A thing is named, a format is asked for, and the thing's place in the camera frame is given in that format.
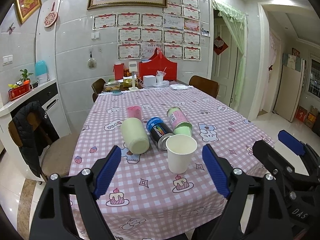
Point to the white door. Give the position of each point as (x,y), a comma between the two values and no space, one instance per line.
(225,64)

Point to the black blue lying can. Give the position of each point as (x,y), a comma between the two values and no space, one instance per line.
(159,132)

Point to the brown chair far left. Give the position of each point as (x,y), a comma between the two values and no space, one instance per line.
(97,87)

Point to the pink checkered tablecloth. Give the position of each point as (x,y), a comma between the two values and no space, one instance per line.
(144,199)

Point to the plastic cup with straw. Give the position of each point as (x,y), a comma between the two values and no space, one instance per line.
(160,76)

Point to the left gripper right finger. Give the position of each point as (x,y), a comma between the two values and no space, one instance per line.
(268,218)

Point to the brown chair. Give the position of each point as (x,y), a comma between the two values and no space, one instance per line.
(97,87)
(205,85)

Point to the blue white humidifier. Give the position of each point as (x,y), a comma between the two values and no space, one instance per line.
(41,72)

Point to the white paper cup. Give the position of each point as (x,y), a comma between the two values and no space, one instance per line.
(180,149)

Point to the cream lying cup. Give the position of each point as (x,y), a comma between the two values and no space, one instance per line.
(135,136)

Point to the small red box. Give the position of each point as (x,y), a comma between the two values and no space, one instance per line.
(118,70)

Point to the red diamond door decoration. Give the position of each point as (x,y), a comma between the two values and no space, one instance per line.
(219,45)

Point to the pink cup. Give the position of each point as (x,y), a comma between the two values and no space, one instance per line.
(134,112)

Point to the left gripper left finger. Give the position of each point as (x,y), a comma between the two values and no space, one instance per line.
(53,218)

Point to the white desk lamp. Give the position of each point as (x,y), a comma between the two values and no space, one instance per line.
(133,69)

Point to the red gift bag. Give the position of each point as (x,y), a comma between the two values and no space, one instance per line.
(158,62)

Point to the brown chair far right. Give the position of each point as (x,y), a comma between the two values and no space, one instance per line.
(205,85)

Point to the chair with black jacket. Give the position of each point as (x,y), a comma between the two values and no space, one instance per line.
(41,148)

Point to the potted plant red box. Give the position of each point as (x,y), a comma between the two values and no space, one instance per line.
(21,87)

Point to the framed red gold picture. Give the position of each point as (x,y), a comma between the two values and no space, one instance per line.
(25,8)

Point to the white square box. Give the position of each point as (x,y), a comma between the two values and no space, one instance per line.
(149,80)

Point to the green pink lying can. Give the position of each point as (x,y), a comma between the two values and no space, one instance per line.
(179,122)

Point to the round red paper fan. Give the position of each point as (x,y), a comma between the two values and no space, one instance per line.
(51,17)

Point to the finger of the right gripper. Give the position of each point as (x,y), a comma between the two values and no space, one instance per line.
(297,144)
(292,185)

